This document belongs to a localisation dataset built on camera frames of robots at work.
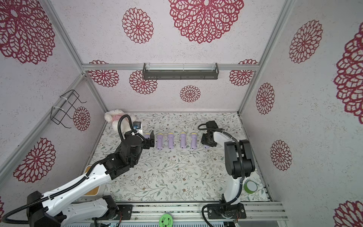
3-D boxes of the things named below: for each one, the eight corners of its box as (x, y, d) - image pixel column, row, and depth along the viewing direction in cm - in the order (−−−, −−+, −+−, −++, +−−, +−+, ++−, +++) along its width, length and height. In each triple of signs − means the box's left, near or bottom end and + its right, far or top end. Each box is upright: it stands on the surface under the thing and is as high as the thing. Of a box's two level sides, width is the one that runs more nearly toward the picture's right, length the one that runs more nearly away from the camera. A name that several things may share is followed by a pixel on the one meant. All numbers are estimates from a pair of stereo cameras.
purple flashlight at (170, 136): (167, 148, 101) (167, 146, 98) (168, 135, 108) (168, 132, 106) (173, 148, 101) (173, 146, 98) (173, 135, 108) (173, 132, 106)
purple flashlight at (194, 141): (191, 149, 101) (191, 146, 98) (191, 135, 108) (191, 132, 106) (196, 149, 101) (197, 147, 98) (196, 135, 108) (196, 133, 106)
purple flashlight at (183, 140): (180, 148, 101) (180, 146, 99) (180, 134, 109) (180, 132, 106) (186, 148, 101) (186, 146, 99) (186, 134, 109) (186, 132, 106)
